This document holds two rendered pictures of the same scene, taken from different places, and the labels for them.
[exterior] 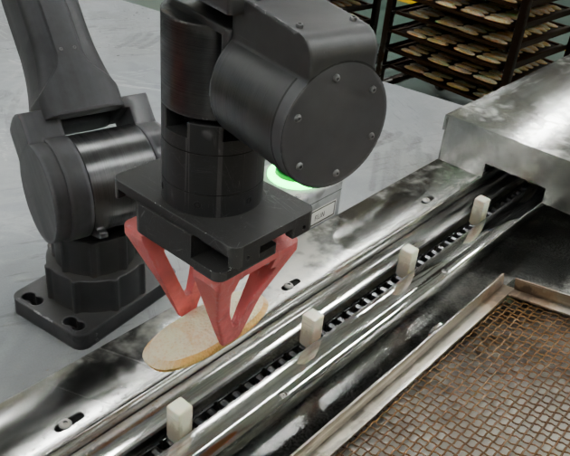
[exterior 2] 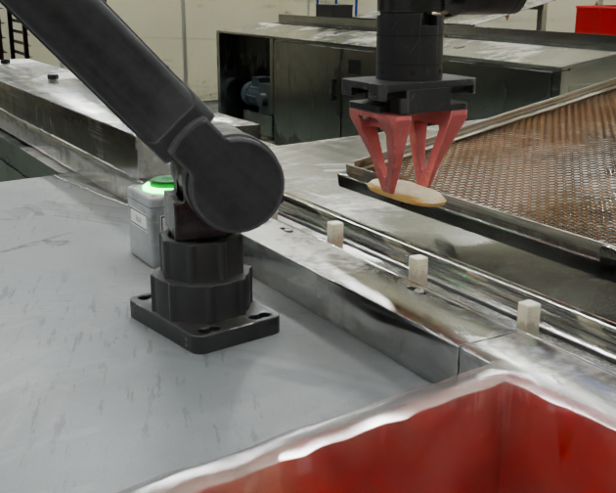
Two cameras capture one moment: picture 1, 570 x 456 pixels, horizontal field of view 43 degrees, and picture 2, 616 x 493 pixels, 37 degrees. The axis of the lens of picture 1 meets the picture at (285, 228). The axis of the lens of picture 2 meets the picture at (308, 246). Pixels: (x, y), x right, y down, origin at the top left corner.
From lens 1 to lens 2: 0.84 m
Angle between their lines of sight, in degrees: 64
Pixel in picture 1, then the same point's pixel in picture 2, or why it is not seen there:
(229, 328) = (432, 170)
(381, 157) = (66, 215)
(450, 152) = (147, 167)
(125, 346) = (337, 274)
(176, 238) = (440, 96)
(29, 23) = (144, 48)
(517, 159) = not seen: hidden behind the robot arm
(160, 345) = (427, 195)
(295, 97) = not seen: outside the picture
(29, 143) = (227, 138)
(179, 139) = (434, 28)
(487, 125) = not seen: hidden behind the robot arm
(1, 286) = (151, 360)
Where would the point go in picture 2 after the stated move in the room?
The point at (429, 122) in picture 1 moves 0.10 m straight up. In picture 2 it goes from (21, 194) to (15, 122)
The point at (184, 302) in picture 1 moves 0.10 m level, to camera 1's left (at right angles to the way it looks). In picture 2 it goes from (392, 181) to (357, 206)
